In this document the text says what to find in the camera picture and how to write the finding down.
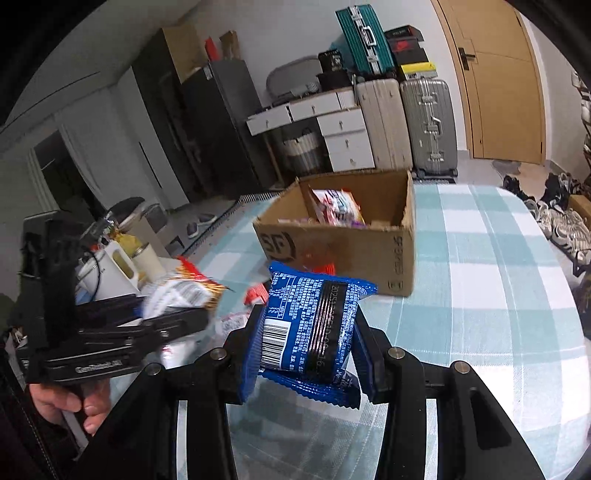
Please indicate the brown paper bag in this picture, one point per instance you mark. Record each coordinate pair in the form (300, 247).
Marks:
(228, 44)

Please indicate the grey arched mirror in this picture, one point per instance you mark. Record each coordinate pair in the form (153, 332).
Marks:
(291, 74)

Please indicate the pair of grey slippers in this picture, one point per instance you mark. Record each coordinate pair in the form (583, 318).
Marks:
(201, 226)

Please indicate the pile of loose shoes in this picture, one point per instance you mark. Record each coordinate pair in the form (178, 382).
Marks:
(558, 217)

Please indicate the beige suitcase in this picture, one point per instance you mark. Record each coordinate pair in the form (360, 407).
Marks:
(385, 124)

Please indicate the white kettle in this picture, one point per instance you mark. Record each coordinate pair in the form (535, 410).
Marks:
(108, 272)

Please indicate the tall dark cabinet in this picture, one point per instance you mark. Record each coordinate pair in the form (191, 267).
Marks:
(157, 115)

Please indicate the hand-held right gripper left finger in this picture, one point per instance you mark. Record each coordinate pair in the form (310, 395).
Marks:
(251, 364)

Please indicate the dotted patterned rug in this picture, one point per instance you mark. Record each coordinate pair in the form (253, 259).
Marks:
(231, 217)

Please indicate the large flat cardboard sheet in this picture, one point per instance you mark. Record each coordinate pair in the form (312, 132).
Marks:
(182, 50)

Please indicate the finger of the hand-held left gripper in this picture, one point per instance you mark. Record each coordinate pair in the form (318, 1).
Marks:
(111, 310)
(152, 327)

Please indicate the dark red snack packet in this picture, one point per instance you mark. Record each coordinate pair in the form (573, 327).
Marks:
(256, 295)

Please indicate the plain black shoe box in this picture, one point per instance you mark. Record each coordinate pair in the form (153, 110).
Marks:
(411, 59)

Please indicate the person's left hand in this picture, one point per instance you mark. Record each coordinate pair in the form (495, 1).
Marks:
(94, 415)

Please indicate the silver suitcase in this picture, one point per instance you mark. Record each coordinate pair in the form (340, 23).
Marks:
(429, 124)

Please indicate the red black shoe box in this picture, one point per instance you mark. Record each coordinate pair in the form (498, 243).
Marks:
(406, 46)

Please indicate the blue snack packet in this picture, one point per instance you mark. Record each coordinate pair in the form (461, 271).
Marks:
(314, 323)

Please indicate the grey door mat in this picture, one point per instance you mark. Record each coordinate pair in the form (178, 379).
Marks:
(506, 166)

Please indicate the black bag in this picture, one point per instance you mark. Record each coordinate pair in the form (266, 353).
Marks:
(334, 81)

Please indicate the grey kitchen appliance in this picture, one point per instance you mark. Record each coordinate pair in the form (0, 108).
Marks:
(129, 212)

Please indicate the black printed package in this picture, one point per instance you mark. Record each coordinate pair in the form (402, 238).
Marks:
(330, 60)

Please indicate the small brown cardboard box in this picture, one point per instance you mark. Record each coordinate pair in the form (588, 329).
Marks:
(581, 205)

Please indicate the teal checked tablecloth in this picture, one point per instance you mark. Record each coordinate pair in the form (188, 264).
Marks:
(485, 300)

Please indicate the dark grey refrigerator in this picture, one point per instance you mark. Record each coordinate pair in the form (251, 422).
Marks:
(221, 129)

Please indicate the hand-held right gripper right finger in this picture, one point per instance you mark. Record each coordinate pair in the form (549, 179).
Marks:
(371, 374)

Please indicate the wooden door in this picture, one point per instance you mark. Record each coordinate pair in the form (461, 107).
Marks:
(498, 83)

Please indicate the silver white chips bag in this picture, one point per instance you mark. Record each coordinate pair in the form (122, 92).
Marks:
(180, 290)

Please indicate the green suitcase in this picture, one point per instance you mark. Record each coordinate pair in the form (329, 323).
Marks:
(364, 37)

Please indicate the orange red snack packet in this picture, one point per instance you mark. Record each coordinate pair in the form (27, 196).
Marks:
(318, 268)

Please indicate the woven laundry basket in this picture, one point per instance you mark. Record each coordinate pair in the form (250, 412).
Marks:
(302, 154)

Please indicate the yellow bag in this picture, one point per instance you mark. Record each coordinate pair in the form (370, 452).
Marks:
(129, 242)

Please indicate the white drawer desk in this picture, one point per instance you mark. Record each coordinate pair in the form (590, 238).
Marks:
(346, 138)

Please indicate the red white snack packet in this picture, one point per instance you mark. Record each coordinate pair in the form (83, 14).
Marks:
(231, 323)

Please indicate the cream tumbler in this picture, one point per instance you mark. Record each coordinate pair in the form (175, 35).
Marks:
(147, 263)

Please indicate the red paper bag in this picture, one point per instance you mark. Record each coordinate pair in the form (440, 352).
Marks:
(212, 48)

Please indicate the yellow shoe box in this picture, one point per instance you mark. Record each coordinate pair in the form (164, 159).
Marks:
(418, 71)

